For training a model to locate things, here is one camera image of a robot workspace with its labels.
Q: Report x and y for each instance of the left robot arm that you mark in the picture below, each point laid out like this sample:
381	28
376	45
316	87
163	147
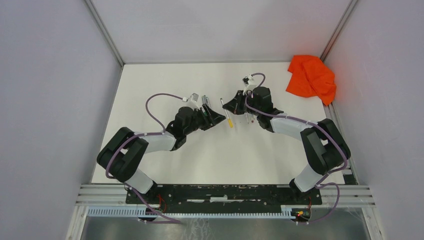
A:
123	153

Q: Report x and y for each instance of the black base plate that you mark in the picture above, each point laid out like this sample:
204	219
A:
228	199

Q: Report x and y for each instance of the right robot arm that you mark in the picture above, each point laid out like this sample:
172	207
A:
325	149

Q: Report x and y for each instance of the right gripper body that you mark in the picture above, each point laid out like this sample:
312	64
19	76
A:
240	107

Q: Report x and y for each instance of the orange cloth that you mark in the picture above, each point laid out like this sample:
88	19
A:
311	78

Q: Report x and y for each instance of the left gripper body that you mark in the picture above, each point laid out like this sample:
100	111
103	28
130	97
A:
205	122

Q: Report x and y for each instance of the aluminium frame rail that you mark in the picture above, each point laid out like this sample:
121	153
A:
346	196

